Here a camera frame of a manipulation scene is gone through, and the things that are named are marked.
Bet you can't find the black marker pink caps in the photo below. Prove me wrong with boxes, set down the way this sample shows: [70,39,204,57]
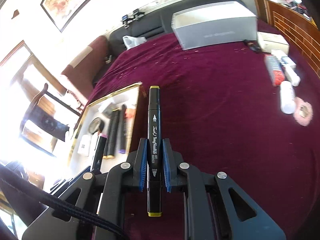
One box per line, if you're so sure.
[91,133,107,174]

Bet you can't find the black marker yellow caps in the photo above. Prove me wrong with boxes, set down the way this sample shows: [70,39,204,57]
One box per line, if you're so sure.
[147,85,163,217]

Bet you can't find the white pill bottle red label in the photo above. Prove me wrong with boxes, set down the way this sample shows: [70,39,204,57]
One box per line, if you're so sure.
[280,81,296,114]

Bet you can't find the black marker in tray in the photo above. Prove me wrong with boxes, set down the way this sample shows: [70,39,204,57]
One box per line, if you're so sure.
[118,104,127,154]
[103,109,120,159]

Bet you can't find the white small case in tray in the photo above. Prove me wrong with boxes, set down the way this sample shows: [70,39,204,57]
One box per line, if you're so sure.
[77,134,92,157]

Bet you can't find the gold rimmed tray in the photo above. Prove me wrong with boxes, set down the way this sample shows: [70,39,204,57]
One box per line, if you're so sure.
[68,82,146,174]

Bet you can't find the round compact in tray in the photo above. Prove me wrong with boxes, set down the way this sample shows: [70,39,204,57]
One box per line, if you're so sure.
[88,118,105,134]

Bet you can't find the wooden chair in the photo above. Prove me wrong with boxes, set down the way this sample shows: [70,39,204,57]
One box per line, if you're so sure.
[20,83,81,156]

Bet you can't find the maroon bed blanket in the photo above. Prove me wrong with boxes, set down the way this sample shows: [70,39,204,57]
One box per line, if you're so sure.
[89,34,319,239]

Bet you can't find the maroon pillow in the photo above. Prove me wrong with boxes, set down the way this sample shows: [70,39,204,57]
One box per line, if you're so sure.
[61,35,109,100]

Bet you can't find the pink fluffy hair clip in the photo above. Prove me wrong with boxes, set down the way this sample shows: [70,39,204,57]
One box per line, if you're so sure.
[293,97,313,127]

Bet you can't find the white plastic bag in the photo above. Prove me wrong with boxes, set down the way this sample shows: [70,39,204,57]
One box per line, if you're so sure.
[123,35,147,50]

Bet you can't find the white box red end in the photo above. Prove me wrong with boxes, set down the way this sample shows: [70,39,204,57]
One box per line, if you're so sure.
[264,55,285,87]

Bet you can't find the plain white bottle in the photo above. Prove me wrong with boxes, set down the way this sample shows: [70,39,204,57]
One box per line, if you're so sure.
[285,67,300,87]

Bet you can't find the white blue medicine box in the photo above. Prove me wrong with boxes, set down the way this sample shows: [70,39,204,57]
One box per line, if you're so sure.
[271,49,296,69]

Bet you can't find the small black box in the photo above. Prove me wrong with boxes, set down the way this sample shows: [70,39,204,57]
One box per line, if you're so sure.
[243,40,262,53]

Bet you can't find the black sofa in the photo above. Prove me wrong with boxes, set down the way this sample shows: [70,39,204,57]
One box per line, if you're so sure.
[108,0,245,57]

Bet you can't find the black charger on sofa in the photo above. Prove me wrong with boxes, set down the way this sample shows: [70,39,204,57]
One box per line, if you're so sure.
[121,9,145,29]

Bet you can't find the cream cardboard box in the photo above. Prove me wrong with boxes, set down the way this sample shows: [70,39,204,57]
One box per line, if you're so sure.
[257,31,290,55]

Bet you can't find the large grey shoe box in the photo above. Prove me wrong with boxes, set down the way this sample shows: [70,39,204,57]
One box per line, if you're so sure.
[171,1,257,50]

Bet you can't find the wooden headboard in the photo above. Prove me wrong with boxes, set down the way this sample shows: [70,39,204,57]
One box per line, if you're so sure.
[254,0,319,75]

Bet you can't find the black braided cable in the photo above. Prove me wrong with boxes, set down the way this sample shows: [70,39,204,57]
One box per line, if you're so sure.
[0,164,131,240]

